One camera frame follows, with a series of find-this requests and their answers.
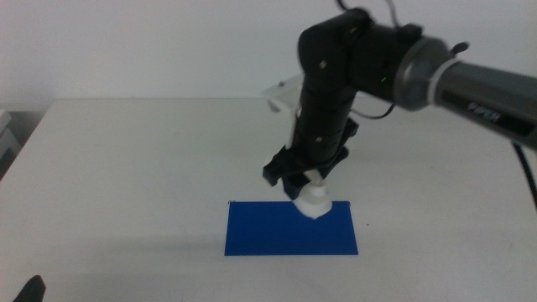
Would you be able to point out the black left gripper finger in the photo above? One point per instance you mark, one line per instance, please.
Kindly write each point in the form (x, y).
(32, 291)

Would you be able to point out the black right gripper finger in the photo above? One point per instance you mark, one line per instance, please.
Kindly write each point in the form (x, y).
(295, 188)

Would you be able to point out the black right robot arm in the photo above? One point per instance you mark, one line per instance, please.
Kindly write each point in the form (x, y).
(369, 63)

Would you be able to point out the blue rectangular mat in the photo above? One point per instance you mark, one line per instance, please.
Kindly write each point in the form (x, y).
(268, 235)

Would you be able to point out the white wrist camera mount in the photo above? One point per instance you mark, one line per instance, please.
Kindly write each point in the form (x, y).
(282, 93)

